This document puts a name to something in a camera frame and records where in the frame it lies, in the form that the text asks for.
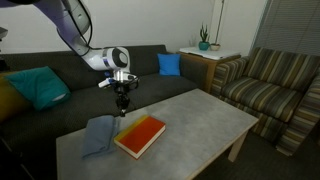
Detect wooden side table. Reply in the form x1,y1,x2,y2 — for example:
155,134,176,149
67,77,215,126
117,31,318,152
178,47,241,93

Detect dark grey sofa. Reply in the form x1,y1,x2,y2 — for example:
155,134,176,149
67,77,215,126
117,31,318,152
1,45,207,180

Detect small white pot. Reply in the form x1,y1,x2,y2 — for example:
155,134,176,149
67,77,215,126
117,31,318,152
210,43,221,51

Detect teal cushion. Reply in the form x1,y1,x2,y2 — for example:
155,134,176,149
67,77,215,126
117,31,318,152
5,66,71,111

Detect blue-grey folded cloth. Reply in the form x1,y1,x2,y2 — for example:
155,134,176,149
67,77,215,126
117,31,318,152
82,115,119,159

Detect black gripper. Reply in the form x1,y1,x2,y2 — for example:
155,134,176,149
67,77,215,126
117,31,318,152
114,83,130,117

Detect mustard yellow cushion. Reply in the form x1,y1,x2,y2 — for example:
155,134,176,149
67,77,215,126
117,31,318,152
0,72,32,123

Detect potted plant teal pot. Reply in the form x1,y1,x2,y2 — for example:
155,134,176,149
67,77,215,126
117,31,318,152
198,25,210,51

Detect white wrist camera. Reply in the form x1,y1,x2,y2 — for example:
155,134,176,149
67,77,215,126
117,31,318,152
98,78,114,88

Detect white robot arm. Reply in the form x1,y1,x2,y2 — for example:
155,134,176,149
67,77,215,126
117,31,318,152
0,0,138,117

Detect window blinds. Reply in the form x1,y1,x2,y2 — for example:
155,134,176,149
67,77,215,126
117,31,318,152
254,0,320,56

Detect orange hardcover book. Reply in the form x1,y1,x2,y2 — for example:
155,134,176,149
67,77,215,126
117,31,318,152
114,115,166,159

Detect blue cushion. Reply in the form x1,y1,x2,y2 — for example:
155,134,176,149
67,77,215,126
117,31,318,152
157,54,180,76

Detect grey top coffee table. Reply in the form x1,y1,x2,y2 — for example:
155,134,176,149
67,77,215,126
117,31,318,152
56,89,257,180

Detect striped armchair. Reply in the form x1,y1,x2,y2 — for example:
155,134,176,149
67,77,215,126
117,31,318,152
211,47,320,156

